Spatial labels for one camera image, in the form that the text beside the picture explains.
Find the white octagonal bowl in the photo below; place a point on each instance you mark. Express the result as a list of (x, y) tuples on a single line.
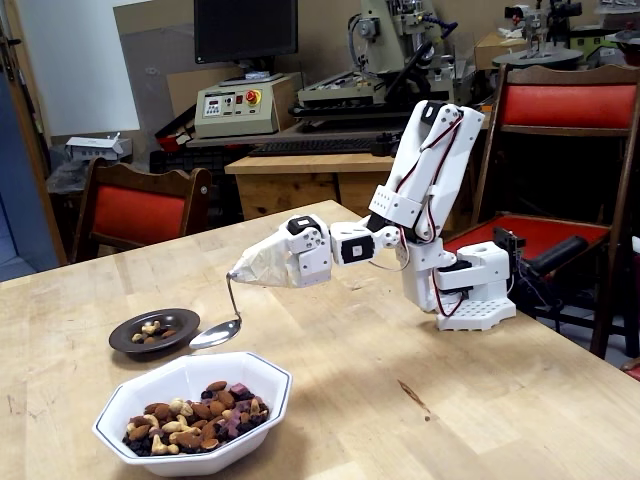
[(260, 372)]

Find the bent metal spoon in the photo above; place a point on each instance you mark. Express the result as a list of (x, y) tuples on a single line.
[(215, 337)]

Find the black plastic crate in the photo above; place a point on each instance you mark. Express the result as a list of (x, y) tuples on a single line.
[(185, 160)]

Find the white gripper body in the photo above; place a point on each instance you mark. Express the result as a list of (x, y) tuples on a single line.
[(311, 265)]

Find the nut and fruit mix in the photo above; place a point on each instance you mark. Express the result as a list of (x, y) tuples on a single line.
[(190, 440)]

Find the black keyboard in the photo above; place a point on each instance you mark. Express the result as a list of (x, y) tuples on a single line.
[(310, 146)]

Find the small brown cardboard sheet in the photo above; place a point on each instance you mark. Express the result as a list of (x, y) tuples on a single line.
[(185, 90)]

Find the white paper model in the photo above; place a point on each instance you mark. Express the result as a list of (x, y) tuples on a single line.
[(95, 146)]

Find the scooped nut portion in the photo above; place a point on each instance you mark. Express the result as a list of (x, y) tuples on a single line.
[(150, 330)]

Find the black computer monitor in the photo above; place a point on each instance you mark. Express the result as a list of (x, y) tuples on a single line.
[(245, 30)]

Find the brown cardboard box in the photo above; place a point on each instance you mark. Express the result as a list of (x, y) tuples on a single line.
[(492, 50)]

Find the tall wooden chair red cushions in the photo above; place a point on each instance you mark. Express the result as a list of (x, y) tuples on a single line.
[(565, 105)]

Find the black round platform device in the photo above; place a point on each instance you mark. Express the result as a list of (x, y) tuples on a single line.
[(537, 57)]

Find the white moving gripper finger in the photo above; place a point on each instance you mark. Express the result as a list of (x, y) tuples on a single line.
[(307, 241)]

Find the wooden workbench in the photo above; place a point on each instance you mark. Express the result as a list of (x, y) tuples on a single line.
[(280, 192)]

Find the black circuit board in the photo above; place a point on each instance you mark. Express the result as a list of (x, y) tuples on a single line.
[(507, 240)]

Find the black red tool case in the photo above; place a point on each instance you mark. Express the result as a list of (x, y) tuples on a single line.
[(175, 137)]

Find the white board panel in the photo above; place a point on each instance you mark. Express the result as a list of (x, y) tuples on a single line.
[(75, 65)]

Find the green box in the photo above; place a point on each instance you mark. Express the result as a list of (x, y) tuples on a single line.
[(595, 40)]

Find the grey plastic wrap bundle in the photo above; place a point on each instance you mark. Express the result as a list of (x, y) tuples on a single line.
[(65, 177)]

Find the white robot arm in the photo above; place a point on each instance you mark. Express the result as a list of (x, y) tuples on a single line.
[(440, 165)]

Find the beige masking tape wrap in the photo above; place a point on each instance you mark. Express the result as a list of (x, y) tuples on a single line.
[(265, 260)]

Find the beige milling machine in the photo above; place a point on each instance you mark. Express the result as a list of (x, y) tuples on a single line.
[(390, 30)]

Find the small dark metal dish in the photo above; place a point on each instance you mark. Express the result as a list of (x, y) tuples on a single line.
[(122, 340)]

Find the large cardboard panel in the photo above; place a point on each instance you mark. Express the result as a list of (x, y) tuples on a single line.
[(150, 75)]

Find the beige control box red button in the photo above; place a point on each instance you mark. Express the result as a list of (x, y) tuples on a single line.
[(235, 115)]

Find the low wooden chair red back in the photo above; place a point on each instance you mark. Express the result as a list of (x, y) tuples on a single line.
[(140, 212)]

